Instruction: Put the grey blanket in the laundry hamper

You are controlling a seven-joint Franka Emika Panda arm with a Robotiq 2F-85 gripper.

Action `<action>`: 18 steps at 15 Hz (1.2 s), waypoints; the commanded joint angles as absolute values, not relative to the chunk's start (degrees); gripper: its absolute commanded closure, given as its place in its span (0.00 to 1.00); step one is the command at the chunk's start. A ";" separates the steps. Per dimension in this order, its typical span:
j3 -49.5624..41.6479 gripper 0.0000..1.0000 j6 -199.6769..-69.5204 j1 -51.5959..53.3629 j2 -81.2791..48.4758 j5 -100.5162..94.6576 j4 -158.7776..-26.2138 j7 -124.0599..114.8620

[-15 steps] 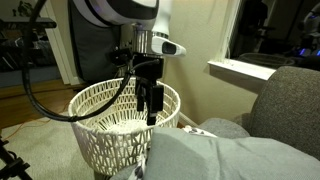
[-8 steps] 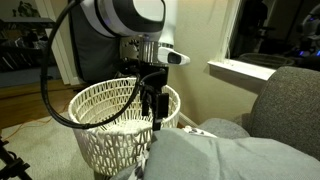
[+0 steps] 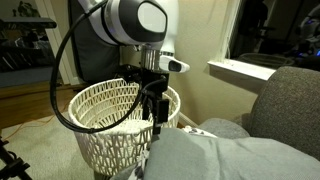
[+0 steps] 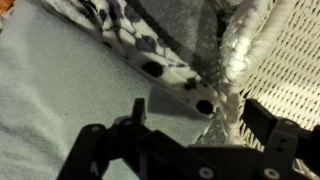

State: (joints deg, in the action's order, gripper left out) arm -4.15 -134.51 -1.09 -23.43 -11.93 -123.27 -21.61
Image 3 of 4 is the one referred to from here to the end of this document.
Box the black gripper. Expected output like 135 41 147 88
139 68 170 136

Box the grey blanket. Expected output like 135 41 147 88
109 127 320 180

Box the white woven laundry hamper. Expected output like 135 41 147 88
67 77 182 177

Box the white baseboard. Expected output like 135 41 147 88
178 111 201 128

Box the dark hanging garment bag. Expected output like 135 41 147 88
68 0 123 84

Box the white window sill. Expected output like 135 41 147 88
207 58 278 82

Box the beige carpet rug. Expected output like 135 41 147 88
0 111 98 180

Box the grey fabric couch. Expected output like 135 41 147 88
198 65 320 163

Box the black tripod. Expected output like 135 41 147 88
0 134 34 180

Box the dark shelf board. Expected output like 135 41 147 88
0 17 58 30

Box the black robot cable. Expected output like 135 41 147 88
49 0 168 135

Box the white window frame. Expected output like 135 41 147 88
214 0 242 63

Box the white door frame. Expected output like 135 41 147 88
34 0 84 87

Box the orange floor cable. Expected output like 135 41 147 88
3 99 73 141

